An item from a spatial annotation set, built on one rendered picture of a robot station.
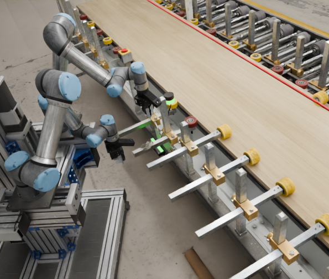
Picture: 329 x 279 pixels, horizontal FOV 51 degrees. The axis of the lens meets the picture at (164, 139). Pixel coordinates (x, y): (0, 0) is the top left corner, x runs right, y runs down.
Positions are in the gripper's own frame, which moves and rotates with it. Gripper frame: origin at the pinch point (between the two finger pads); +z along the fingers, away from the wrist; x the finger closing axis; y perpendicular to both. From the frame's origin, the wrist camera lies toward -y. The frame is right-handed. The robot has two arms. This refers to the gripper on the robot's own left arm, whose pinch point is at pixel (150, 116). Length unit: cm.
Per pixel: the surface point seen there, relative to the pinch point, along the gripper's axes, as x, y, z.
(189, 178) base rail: 5.7, -31.5, 30.8
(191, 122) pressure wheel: -17.5, -16.1, 10.1
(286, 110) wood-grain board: -59, -58, 11
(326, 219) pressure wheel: 8, -110, 3
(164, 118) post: -4.8, -6.6, 2.3
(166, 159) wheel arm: 18.5, -28.7, 5.2
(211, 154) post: 11, -54, -7
